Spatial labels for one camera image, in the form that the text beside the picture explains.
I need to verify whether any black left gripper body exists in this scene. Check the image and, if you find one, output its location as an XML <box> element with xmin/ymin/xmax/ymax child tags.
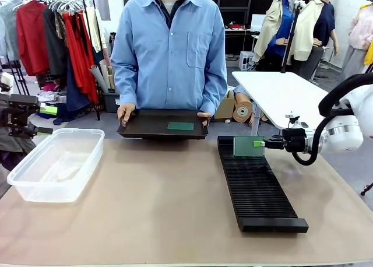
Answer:
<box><xmin>0</xmin><ymin>93</ymin><xmax>31</xmax><ymax>137</ymax></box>

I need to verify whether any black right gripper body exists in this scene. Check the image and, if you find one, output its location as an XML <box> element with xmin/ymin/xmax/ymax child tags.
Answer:
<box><xmin>283</xmin><ymin>128</ymin><xmax>308</xmax><ymax>154</ymax></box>

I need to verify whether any green PCB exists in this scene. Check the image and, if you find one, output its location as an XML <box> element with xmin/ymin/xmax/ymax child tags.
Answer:
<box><xmin>233</xmin><ymin>135</ymin><xmax>265</xmax><ymax>158</ymax></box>
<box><xmin>167</xmin><ymin>121</ymin><xmax>195</xmax><ymax>132</ymax></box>

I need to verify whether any black serving tray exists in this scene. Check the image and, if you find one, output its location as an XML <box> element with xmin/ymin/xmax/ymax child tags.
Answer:
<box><xmin>117</xmin><ymin>108</ymin><xmax>211</xmax><ymax>141</ymax></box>

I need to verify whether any person's right forearm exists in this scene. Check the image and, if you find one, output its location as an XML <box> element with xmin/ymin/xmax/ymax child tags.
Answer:
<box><xmin>110</xmin><ymin>63</ymin><xmax>138</xmax><ymax>109</ymax></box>

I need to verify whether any person's left forearm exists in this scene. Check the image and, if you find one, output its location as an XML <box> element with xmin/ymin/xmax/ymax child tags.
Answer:
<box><xmin>200</xmin><ymin>74</ymin><xmax>228</xmax><ymax>116</ymax></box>

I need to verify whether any person's left hand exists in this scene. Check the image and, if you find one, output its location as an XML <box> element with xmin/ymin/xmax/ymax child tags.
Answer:
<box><xmin>196</xmin><ymin>111</ymin><xmax>213</xmax><ymax>130</ymax></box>

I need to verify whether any person's right hand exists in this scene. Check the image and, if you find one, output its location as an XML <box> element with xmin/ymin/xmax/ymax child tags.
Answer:
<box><xmin>117</xmin><ymin>103</ymin><xmax>138</xmax><ymax>128</ymax></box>

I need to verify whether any blue cloth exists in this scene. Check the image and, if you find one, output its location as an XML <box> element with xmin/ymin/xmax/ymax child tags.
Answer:
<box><xmin>53</xmin><ymin>102</ymin><xmax>71</xmax><ymax>126</ymax></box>

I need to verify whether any navy garment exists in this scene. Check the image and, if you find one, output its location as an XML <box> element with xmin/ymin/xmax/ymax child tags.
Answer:
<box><xmin>66</xmin><ymin>55</ymin><xmax>92</xmax><ymax>116</ymax></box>

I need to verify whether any black metal stand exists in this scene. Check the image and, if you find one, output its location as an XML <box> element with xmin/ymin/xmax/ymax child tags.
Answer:
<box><xmin>0</xmin><ymin>55</ymin><xmax>30</xmax><ymax>97</ymax></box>

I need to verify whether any tan mannequin torso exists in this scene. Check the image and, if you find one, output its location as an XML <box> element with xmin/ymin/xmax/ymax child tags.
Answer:
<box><xmin>233</xmin><ymin>85</ymin><xmax>263</xmax><ymax>127</ymax></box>

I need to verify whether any white table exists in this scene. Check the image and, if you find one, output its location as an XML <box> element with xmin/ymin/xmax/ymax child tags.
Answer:
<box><xmin>231</xmin><ymin>71</ymin><xmax>330</xmax><ymax>136</ymax></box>

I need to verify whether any black slotted PCB rack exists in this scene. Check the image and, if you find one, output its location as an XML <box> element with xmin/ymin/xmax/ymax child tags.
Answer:
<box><xmin>217</xmin><ymin>135</ymin><xmax>309</xmax><ymax>234</ymax></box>

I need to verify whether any dark grey garment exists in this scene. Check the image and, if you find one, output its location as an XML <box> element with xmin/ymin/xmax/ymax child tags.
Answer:
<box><xmin>43</xmin><ymin>6</ymin><xmax>69</xmax><ymax>81</ymax></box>

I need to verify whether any clear plastic storage box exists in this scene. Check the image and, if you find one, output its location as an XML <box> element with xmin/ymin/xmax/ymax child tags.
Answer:
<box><xmin>6</xmin><ymin>128</ymin><xmax>105</xmax><ymax>204</ymax></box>

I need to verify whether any white paper roll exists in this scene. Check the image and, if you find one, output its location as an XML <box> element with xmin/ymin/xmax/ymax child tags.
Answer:
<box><xmin>89</xmin><ymin>64</ymin><xmax>109</xmax><ymax>94</ymax></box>

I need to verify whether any red dress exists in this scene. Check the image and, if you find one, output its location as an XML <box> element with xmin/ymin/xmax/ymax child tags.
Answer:
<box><xmin>62</xmin><ymin>12</ymin><xmax>98</xmax><ymax>103</ymax></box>

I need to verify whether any brown cardboard box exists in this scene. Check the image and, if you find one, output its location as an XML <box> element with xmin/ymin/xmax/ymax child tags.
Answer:
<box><xmin>214</xmin><ymin>89</ymin><xmax>235</xmax><ymax>122</ymax></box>

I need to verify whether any dark grey storage bin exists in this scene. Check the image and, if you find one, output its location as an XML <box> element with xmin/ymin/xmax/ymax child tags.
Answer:
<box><xmin>102</xmin><ymin>92</ymin><xmax>121</xmax><ymax>114</ymax></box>

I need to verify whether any beige paper roll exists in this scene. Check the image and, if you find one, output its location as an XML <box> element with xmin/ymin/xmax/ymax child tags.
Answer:
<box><xmin>99</xmin><ymin>59</ymin><xmax>115</xmax><ymax>90</ymax></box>

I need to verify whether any red shirt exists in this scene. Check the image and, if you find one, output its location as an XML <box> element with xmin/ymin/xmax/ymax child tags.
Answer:
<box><xmin>16</xmin><ymin>0</ymin><xmax>50</xmax><ymax>77</ymax></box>

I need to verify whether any white open crate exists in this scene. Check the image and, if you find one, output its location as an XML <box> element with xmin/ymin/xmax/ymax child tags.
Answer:
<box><xmin>238</xmin><ymin>51</ymin><xmax>258</xmax><ymax>72</ymax></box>

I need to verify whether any light grey garment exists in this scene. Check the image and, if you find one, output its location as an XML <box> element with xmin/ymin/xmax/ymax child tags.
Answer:
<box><xmin>0</xmin><ymin>0</ymin><xmax>21</xmax><ymax>62</ymax></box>

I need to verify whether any leopard print garment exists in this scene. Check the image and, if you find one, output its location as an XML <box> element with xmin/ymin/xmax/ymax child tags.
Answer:
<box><xmin>55</xmin><ymin>12</ymin><xmax>66</xmax><ymax>40</ymax></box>

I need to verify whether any cream garment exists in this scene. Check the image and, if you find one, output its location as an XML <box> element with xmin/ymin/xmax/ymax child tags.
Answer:
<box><xmin>86</xmin><ymin>6</ymin><xmax>108</xmax><ymax>54</ymax></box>

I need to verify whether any black clothes rack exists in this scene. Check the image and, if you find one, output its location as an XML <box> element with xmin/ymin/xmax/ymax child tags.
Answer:
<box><xmin>0</xmin><ymin>0</ymin><xmax>101</xmax><ymax>121</ymax></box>

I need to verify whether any mannequin cream jacket navy top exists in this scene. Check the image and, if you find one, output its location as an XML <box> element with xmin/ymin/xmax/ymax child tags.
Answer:
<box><xmin>287</xmin><ymin>0</ymin><xmax>339</xmax><ymax>81</ymax></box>

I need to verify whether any black tripod pole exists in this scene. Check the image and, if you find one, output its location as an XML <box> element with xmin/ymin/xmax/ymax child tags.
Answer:
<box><xmin>280</xmin><ymin>0</ymin><xmax>304</xmax><ymax>74</ymax></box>

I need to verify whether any mannequin beige coat blue shirt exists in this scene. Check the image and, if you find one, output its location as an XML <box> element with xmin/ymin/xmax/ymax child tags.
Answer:
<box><xmin>252</xmin><ymin>0</ymin><xmax>301</xmax><ymax>66</ymax></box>

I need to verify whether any white monitor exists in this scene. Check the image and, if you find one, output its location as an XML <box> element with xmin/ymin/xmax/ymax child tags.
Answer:
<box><xmin>251</xmin><ymin>13</ymin><xmax>267</xmax><ymax>31</ymax></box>

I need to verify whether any mannequin pink sweater grey skirt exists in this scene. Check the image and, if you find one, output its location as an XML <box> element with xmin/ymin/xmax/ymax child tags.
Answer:
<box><xmin>337</xmin><ymin>0</ymin><xmax>373</xmax><ymax>84</ymax></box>

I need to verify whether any person in blue shirt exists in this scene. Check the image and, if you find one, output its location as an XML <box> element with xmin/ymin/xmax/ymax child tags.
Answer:
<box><xmin>110</xmin><ymin>0</ymin><xmax>228</xmax><ymax>118</ymax></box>

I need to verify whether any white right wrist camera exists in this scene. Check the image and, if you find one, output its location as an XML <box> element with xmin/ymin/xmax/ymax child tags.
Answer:
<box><xmin>284</xmin><ymin>113</ymin><xmax>310</xmax><ymax>131</ymax></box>

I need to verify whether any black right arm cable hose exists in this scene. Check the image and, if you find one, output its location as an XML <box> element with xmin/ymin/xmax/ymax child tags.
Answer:
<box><xmin>291</xmin><ymin>73</ymin><xmax>373</xmax><ymax>166</ymax></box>

